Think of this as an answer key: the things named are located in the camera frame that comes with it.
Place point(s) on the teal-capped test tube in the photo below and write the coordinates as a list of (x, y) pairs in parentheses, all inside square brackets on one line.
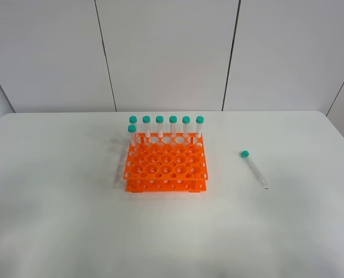
[(245, 155)]

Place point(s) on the orange test tube rack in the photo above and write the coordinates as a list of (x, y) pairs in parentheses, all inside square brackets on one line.
[(166, 164)]

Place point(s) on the second row left tube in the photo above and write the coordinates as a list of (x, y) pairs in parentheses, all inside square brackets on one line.
[(133, 136)]

